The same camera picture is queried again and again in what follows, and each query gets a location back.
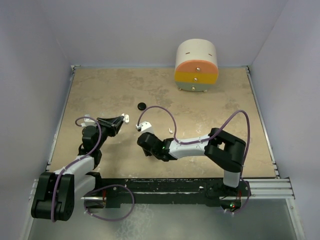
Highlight white round drawer cabinet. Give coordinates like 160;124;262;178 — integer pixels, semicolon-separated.
174;38;219;92

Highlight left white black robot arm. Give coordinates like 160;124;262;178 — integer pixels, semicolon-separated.
30;113;130;222

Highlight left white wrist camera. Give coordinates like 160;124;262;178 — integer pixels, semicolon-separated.
80;114;97;128

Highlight white round earbud case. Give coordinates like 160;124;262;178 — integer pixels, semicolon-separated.
123;114;130;124

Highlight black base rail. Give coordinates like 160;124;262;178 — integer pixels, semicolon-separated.
84;174;251;212

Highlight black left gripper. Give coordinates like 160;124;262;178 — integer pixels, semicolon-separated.
94;116;123;150

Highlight aluminium frame rail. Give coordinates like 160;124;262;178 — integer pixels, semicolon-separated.
246;66;295;200

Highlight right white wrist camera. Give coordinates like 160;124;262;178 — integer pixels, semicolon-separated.
135;121;154;134

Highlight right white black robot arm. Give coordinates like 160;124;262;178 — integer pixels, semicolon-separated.
137;128;248;196

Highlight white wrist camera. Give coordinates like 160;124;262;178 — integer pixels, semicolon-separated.
135;121;154;134
80;114;97;128

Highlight black round earbud case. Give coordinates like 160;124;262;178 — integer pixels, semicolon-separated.
137;102;147;111

